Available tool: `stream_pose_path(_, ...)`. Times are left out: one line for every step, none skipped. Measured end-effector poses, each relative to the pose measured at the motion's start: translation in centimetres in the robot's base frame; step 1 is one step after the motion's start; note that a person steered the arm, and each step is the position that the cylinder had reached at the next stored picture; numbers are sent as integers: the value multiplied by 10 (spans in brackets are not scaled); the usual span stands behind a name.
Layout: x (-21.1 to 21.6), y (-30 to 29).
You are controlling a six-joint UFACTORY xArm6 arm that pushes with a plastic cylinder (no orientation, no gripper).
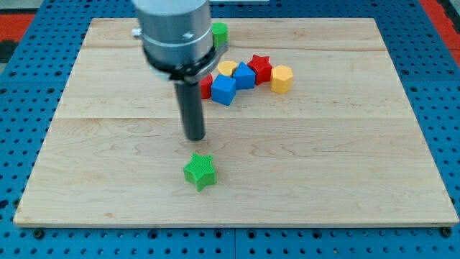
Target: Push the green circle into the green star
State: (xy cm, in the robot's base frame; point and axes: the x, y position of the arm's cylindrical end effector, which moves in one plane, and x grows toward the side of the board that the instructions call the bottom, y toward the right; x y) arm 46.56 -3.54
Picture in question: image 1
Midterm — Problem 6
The yellow hexagon block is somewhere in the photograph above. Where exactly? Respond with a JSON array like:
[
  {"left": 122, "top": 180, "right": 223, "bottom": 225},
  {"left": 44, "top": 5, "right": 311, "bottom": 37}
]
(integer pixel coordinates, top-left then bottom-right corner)
[{"left": 270, "top": 65, "right": 293, "bottom": 94}]

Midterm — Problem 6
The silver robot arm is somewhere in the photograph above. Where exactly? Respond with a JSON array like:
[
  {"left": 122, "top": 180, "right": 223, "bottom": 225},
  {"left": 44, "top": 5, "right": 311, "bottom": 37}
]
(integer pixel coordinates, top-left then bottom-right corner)
[{"left": 132, "top": 0, "right": 229, "bottom": 84}]

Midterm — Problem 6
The yellow cylinder block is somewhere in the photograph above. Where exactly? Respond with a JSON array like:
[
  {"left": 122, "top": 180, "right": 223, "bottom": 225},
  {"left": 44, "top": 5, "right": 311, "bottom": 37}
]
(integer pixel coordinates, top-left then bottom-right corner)
[{"left": 217, "top": 61, "right": 238, "bottom": 77}]

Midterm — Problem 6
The red star block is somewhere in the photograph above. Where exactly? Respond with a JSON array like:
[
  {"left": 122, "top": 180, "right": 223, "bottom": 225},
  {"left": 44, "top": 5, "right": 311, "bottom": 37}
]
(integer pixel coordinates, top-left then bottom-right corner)
[{"left": 247, "top": 55, "right": 272, "bottom": 86}]

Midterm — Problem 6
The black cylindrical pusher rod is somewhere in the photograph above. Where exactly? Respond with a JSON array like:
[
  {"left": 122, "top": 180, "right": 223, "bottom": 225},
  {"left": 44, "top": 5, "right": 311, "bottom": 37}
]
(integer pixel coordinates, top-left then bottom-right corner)
[{"left": 174, "top": 81, "right": 206, "bottom": 141}]

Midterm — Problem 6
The blue cube block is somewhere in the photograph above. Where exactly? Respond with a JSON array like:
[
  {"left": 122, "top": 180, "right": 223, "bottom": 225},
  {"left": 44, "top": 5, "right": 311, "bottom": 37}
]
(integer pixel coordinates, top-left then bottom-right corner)
[{"left": 211, "top": 75, "right": 236, "bottom": 106}]

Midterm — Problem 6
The blue triangular block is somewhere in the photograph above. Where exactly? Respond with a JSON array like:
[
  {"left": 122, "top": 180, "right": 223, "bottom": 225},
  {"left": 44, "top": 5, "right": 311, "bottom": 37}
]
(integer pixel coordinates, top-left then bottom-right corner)
[{"left": 233, "top": 62, "right": 255, "bottom": 90}]

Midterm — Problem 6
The wooden board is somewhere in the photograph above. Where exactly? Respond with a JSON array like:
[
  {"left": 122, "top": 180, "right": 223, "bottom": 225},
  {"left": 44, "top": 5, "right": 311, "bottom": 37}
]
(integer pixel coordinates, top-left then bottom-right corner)
[{"left": 14, "top": 18, "right": 459, "bottom": 228}]

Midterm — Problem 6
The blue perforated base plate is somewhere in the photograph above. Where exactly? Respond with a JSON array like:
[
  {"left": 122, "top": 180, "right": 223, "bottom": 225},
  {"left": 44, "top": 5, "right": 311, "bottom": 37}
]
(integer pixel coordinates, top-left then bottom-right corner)
[{"left": 1, "top": 0, "right": 459, "bottom": 258}]

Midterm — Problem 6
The green cylinder block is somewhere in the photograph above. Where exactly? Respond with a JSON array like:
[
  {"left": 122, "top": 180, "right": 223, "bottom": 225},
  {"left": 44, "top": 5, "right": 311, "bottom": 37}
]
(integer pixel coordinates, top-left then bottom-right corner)
[{"left": 211, "top": 22, "right": 229, "bottom": 49}]

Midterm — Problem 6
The green star block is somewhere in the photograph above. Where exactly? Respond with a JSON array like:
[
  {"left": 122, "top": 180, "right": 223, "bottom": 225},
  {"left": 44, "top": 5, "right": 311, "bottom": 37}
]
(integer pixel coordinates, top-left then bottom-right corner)
[{"left": 183, "top": 153, "right": 217, "bottom": 191}]

